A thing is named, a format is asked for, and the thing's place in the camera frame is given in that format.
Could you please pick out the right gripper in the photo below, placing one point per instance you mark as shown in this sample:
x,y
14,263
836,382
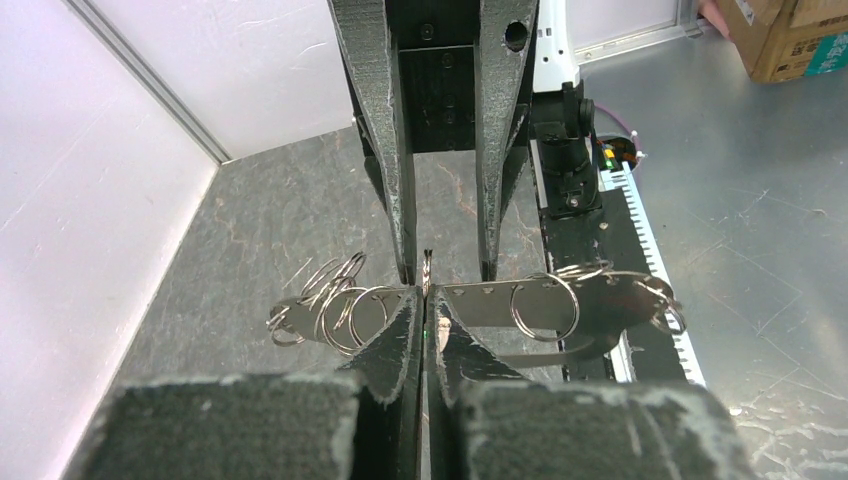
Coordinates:
x,y
413,70

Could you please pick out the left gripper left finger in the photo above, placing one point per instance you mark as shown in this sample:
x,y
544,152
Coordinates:
x,y
358,421

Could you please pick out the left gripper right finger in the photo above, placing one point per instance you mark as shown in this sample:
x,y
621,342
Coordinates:
x,y
487,421

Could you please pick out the metal key organizer plate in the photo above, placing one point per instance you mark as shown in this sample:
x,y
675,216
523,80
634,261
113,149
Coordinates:
x,y
332,308

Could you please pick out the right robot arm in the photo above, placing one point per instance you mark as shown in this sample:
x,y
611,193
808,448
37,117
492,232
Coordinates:
x,y
560,117

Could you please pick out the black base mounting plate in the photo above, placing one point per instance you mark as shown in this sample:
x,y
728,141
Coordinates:
x,y
603,243

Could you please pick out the aluminium corner profile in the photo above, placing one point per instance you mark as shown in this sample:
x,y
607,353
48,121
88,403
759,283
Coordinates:
x,y
129,57

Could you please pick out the cardboard box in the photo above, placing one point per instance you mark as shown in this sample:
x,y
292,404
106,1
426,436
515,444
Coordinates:
x,y
779,41

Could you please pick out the aluminium frame rail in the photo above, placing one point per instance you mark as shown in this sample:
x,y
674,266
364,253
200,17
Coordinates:
x,y
601,29

